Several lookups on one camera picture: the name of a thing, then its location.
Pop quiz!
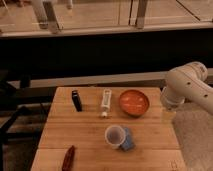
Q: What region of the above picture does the white ceramic cup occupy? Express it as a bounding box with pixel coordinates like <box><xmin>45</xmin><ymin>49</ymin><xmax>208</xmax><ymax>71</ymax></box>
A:
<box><xmin>104</xmin><ymin>125</ymin><xmax>126</xmax><ymax>149</ymax></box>

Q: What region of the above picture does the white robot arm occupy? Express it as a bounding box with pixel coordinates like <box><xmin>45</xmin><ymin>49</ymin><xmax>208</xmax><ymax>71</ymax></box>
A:
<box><xmin>160</xmin><ymin>62</ymin><xmax>213</xmax><ymax>123</ymax></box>

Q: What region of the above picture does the orange bowl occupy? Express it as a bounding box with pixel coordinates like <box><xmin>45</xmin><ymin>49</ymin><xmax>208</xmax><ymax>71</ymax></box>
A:
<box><xmin>119</xmin><ymin>89</ymin><xmax>150</xmax><ymax>117</ymax></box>

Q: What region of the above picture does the blue sponge block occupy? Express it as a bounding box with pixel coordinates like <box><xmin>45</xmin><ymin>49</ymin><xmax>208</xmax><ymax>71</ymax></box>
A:
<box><xmin>121</xmin><ymin>127</ymin><xmax>134</xmax><ymax>151</ymax></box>

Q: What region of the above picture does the white tube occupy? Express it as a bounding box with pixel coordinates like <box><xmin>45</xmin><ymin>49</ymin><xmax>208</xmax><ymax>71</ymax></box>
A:
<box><xmin>101</xmin><ymin>89</ymin><xmax>112</xmax><ymax>117</ymax></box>

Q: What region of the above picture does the black rectangular block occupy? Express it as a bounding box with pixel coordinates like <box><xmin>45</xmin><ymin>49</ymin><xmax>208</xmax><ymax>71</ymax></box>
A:
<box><xmin>72</xmin><ymin>90</ymin><xmax>82</xmax><ymax>112</ymax></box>

